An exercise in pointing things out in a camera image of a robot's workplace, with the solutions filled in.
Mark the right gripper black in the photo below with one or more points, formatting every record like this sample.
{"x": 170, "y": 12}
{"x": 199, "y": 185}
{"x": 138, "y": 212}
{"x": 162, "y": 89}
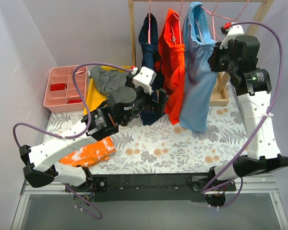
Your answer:
{"x": 214, "y": 60}

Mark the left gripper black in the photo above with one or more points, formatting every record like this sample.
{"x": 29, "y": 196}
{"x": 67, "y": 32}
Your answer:
{"x": 154, "y": 103}

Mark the light blue shorts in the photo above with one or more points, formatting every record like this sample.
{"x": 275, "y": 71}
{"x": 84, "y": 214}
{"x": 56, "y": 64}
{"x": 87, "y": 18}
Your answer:
{"x": 199, "y": 79}

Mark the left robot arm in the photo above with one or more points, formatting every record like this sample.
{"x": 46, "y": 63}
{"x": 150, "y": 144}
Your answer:
{"x": 42, "y": 165}

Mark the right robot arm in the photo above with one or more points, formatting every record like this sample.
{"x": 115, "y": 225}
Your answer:
{"x": 260, "y": 154}

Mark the red orange shorts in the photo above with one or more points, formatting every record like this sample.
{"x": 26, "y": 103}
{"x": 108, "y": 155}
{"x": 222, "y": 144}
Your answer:
{"x": 171, "y": 49}

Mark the grey shorts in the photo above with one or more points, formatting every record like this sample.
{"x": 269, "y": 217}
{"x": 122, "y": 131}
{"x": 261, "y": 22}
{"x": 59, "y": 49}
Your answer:
{"x": 108, "y": 81}

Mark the pink hanger under navy shorts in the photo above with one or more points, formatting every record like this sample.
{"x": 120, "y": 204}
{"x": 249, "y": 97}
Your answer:
{"x": 149, "y": 24}

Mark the navy blue shorts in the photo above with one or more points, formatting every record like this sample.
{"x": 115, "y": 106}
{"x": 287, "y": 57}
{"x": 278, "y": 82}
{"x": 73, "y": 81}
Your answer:
{"x": 151, "y": 57}

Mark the floral table mat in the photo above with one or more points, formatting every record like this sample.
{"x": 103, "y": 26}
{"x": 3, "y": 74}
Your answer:
{"x": 166, "y": 148}

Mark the yellow plastic bin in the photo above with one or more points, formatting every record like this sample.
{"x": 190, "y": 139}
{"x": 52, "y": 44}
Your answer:
{"x": 94, "y": 98}

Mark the orange white folded cloth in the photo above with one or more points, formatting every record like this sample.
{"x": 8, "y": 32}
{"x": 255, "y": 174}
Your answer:
{"x": 90, "y": 155}

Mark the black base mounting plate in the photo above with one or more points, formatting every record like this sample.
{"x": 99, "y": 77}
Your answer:
{"x": 155, "y": 187}

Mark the white red item in organizer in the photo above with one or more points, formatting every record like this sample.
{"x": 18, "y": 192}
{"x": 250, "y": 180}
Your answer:
{"x": 78, "y": 72}

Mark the red cloth front compartment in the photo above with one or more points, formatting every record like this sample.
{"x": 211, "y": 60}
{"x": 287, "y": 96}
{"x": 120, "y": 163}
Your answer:
{"x": 74, "y": 101}

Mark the pink compartment organizer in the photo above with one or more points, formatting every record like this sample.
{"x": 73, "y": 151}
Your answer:
{"x": 61, "y": 94}

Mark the red cloth in organizer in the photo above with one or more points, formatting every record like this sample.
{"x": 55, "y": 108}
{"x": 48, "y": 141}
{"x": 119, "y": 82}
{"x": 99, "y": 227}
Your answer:
{"x": 58, "y": 87}

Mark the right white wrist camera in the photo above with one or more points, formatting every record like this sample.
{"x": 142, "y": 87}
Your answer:
{"x": 230, "y": 30}

